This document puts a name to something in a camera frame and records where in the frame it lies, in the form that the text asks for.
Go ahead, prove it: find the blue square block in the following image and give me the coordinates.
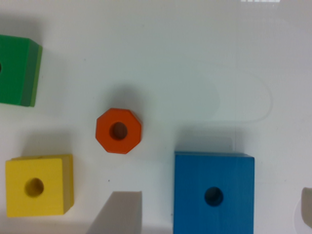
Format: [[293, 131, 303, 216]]
[[174, 152, 254, 234]]

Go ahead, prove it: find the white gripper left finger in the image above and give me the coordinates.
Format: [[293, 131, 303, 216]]
[[87, 191, 142, 234]]

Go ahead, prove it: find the green square block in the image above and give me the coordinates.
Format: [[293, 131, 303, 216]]
[[0, 35, 43, 107]]

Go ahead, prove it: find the yellow square block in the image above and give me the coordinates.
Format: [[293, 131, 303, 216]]
[[6, 154, 74, 217]]

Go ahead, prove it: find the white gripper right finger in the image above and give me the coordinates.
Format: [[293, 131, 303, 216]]
[[301, 187, 312, 228]]

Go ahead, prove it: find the orange octagonal block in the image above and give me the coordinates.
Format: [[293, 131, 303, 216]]
[[96, 108, 142, 154]]

